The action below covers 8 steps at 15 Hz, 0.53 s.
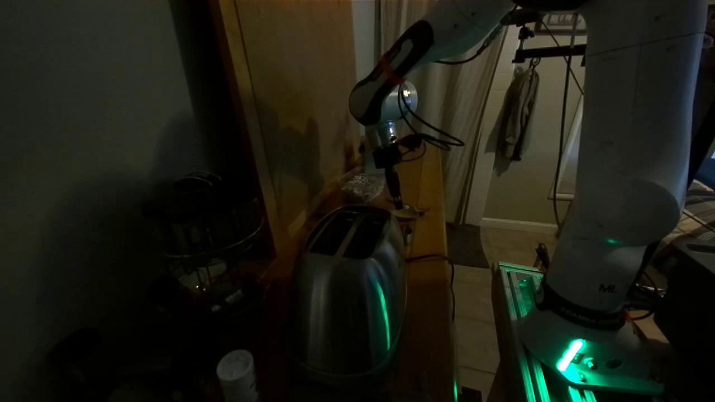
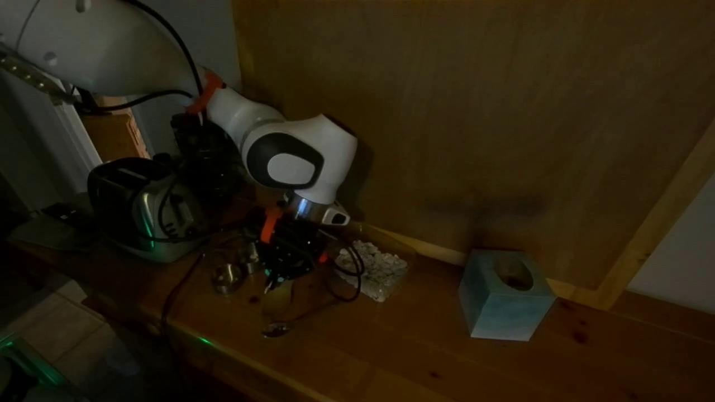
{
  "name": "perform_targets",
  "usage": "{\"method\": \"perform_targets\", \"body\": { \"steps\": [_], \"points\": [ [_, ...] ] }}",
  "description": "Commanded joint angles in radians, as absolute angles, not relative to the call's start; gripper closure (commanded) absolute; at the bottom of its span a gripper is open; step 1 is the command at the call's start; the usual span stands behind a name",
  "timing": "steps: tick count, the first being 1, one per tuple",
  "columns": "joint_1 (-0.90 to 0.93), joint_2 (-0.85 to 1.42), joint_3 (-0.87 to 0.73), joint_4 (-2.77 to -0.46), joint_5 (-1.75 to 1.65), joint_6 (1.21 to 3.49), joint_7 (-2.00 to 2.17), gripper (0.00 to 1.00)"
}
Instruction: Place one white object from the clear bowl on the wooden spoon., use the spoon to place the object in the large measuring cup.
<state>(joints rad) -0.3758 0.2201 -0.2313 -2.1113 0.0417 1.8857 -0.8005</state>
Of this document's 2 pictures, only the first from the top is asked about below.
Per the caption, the white plastic bottle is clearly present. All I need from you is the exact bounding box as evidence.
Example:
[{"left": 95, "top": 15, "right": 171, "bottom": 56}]
[{"left": 215, "top": 345, "right": 259, "bottom": 402}]

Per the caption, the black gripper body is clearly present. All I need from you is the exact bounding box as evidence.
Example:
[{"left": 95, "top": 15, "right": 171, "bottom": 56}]
[{"left": 367, "top": 133, "right": 421, "bottom": 171}]

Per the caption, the stainless steel toaster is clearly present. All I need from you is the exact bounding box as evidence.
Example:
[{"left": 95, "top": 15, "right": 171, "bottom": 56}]
[{"left": 288, "top": 204, "right": 411, "bottom": 383}]

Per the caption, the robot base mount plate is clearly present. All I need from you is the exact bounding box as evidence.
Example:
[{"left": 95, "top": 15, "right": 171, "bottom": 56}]
[{"left": 489, "top": 258, "right": 668, "bottom": 402}]

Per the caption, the black wire basket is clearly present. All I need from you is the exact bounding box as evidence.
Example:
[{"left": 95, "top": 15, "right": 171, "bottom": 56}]
[{"left": 139, "top": 169, "right": 270, "bottom": 304}]

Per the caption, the wooden spoon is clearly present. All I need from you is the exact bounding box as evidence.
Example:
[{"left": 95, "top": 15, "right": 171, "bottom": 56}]
[{"left": 376, "top": 199, "right": 425, "bottom": 224}]

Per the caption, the large wooden back panel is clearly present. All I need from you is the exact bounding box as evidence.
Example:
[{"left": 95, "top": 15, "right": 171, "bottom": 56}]
[{"left": 215, "top": 0, "right": 364, "bottom": 258}]

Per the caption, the black toaster power cable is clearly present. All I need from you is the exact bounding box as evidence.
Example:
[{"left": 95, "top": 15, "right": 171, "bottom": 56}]
[{"left": 405, "top": 253, "right": 459, "bottom": 321}]

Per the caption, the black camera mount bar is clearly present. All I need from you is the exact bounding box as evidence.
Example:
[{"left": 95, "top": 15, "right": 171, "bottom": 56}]
[{"left": 513, "top": 24, "right": 590, "bottom": 70}]

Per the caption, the hanging grey towel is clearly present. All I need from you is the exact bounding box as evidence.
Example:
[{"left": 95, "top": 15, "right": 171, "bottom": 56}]
[{"left": 492, "top": 62, "right": 544, "bottom": 177}]

